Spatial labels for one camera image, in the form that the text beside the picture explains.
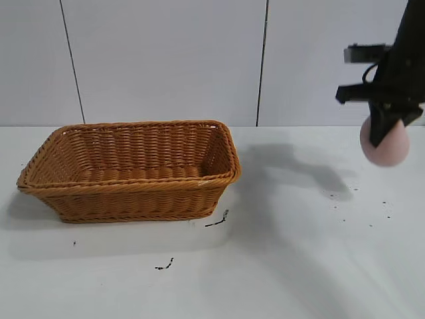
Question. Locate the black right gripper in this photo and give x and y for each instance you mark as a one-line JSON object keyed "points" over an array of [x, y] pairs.
{"points": [[395, 86]]}

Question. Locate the pink soft peach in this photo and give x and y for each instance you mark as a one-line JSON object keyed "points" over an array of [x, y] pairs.
{"points": [[391, 151]]}

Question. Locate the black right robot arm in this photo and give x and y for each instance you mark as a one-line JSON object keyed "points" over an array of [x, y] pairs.
{"points": [[411, 30]]}

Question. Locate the brown woven wicker basket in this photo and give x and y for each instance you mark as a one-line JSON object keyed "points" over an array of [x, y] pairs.
{"points": [[133, 199]]}

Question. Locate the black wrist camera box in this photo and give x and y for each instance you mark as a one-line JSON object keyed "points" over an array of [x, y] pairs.
{"points": [[365, 53]]}

